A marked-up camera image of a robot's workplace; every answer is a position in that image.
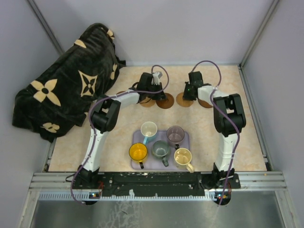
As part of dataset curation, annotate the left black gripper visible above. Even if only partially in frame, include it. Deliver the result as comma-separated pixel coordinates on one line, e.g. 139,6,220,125
145,83,167,101

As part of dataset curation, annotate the woven rattan coaster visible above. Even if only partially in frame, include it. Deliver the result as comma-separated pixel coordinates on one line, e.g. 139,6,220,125
176,92,194,107
140,99,156,107

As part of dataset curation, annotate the dark wooden coaster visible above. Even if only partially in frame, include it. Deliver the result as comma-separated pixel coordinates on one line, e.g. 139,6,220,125
156,93,174,109

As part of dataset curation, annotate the purple glass mug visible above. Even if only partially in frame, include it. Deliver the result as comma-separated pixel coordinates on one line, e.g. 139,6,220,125
166,125,185,150

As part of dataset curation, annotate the cream ceramic mug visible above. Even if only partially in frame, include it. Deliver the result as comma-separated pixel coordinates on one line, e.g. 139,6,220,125
174,148,195,173

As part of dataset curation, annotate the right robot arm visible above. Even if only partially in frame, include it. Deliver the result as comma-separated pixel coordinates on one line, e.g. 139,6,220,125
183,71,246,188

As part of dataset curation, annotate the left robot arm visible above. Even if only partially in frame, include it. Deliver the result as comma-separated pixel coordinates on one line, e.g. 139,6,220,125
78,72,165,189

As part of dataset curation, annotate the white blue mug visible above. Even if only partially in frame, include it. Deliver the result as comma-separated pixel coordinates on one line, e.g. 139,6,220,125
141,122,158,145

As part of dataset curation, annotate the grey green mug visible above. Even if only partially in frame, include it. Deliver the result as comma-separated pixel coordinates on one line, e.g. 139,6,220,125
152,141,171,167

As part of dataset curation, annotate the yellow glass mug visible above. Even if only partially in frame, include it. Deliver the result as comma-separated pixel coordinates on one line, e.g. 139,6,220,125
129,143,148,169

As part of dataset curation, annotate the black floral blanket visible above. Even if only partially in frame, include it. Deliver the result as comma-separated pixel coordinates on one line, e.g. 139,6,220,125
12,23,125,142

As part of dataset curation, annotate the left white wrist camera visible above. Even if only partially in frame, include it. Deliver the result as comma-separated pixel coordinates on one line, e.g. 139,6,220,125
152,72,162,85

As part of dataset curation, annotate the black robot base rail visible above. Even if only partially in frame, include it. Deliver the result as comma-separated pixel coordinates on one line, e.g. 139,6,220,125
70,169,241,197

